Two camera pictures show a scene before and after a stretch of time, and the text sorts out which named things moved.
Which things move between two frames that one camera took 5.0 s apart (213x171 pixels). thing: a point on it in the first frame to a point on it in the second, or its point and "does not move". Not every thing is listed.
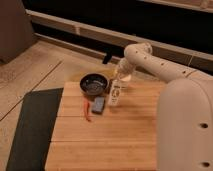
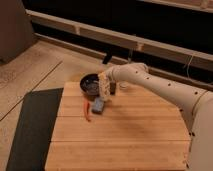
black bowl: (94, 84) does not move
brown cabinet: (16, 30) does not move
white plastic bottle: (116, 92) to (104, 87)
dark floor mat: (34, 130) does not move
